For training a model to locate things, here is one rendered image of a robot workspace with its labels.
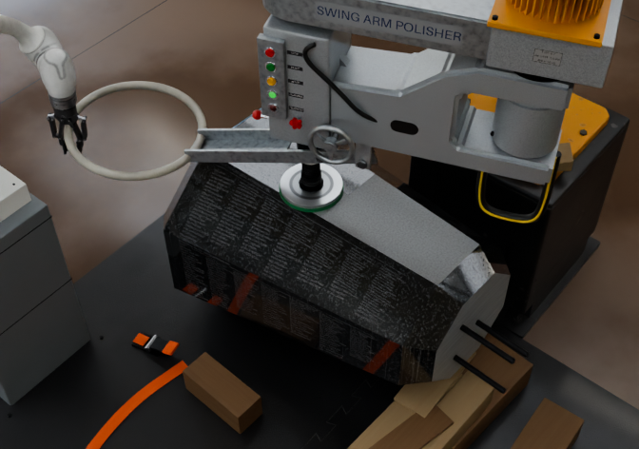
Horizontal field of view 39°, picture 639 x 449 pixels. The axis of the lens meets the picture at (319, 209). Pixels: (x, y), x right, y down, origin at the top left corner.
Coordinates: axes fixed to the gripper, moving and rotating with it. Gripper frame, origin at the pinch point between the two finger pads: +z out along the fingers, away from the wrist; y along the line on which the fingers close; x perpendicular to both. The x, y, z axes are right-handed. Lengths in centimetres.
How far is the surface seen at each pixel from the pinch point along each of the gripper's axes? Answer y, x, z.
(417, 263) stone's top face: 121, -48, -9
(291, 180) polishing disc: 79, -15, -7
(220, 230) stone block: 55, -23, 13
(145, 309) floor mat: 22, -12, 81
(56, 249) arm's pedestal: -2.5, -27.5, 25.1
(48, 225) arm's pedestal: -3.4, -27.1, 12.6
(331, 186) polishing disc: 93, -17, -9
